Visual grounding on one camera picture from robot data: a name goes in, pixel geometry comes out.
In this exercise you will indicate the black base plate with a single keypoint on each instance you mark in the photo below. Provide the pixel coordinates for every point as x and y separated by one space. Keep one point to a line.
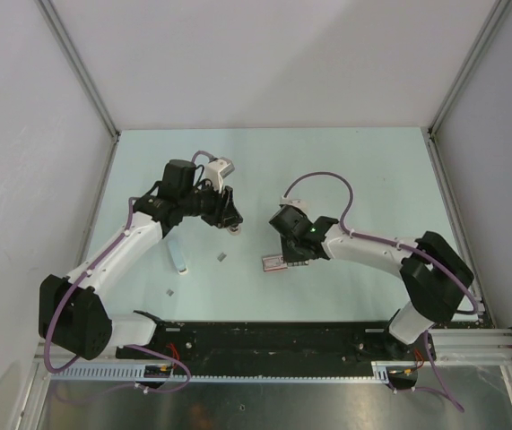
367 341

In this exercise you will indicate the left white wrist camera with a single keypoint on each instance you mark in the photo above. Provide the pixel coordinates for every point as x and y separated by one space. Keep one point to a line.
216 170

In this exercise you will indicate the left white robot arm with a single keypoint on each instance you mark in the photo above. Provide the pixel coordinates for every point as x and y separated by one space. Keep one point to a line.
72 313

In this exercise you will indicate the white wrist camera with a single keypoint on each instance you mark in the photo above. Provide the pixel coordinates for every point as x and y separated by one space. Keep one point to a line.
297 203
216 170

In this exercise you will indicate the aluminium front rail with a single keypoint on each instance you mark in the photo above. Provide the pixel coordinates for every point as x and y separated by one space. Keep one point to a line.
467 348

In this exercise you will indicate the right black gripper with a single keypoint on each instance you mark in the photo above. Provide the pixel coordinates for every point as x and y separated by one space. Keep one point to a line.
289 256

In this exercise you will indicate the red staple box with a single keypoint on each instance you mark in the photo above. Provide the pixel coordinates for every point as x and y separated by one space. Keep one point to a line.
274 263

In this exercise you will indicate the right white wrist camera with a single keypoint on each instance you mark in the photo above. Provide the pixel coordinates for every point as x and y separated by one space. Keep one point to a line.
297 203

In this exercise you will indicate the left aluminium corner post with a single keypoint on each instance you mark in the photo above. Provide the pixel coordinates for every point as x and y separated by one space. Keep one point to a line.
78 67

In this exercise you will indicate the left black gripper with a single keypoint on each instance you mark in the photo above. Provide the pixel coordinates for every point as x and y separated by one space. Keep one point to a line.
224 213

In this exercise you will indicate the right aluminium corner post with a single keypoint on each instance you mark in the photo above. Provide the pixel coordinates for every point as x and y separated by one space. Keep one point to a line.
489 29

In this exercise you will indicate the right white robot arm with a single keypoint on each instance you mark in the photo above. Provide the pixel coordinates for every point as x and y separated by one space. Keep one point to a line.
315 278

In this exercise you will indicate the aluminium corner post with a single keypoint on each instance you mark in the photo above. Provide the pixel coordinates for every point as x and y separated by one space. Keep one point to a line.
489 29
78 67

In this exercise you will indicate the beige black stapler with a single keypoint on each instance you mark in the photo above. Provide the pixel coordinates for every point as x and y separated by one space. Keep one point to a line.
234 230

